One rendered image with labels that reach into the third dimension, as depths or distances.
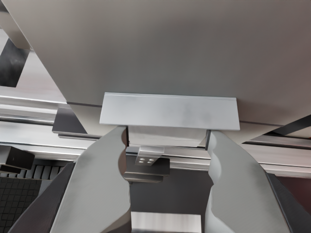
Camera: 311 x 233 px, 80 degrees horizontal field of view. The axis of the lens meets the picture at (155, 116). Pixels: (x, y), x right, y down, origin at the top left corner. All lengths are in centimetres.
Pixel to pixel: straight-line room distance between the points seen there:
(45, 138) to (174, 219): 37
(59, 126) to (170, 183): 57
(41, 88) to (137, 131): 13
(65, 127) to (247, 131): 20
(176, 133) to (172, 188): 57
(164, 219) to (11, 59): 28
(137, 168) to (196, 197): 41
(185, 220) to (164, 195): 51
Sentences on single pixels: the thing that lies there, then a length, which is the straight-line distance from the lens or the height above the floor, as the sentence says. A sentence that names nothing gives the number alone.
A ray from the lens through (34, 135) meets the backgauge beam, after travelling 53.
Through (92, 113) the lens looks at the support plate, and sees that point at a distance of 17.
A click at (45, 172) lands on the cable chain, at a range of 65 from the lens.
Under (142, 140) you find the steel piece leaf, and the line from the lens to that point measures 22.
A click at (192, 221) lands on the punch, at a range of 25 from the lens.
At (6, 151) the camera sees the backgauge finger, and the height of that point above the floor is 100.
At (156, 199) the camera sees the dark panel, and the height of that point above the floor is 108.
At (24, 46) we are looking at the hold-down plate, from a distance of 29.
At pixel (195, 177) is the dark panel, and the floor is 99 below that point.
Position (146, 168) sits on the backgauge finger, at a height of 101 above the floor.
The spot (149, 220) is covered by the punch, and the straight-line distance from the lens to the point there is 24.
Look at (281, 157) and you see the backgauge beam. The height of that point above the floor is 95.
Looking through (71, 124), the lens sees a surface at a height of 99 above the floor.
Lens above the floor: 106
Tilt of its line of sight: 22 degrees down
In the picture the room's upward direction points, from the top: 177 degrees counter-clockwise
